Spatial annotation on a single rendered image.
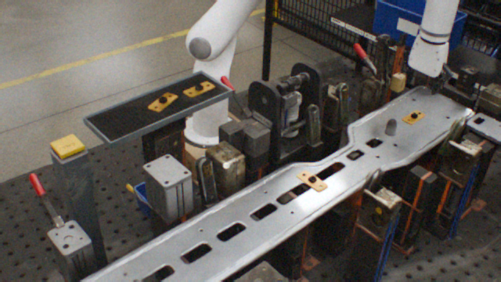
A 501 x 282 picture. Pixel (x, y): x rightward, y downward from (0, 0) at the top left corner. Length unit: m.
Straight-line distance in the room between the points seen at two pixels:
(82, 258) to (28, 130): 2.33
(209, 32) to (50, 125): 2.04
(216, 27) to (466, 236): 1.01
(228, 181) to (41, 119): 2.34
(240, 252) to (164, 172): 0.25
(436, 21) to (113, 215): 1.12
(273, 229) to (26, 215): 0.88
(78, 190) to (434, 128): 1.04
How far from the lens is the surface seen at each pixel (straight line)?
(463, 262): 1.72
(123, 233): 1.68
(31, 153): 3.26
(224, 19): 1.58
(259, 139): 1.40
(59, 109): 3.60
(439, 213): 1.70
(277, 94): 1.38
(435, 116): 1.74
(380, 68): 1.69
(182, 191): 1.24
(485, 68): 2.04
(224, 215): 1.28
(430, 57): 1.57
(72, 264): 1.19
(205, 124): 1.79
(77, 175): 1.29
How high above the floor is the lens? 1.90
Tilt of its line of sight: 37 degrees down
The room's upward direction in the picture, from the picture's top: 2 degrees clockwise
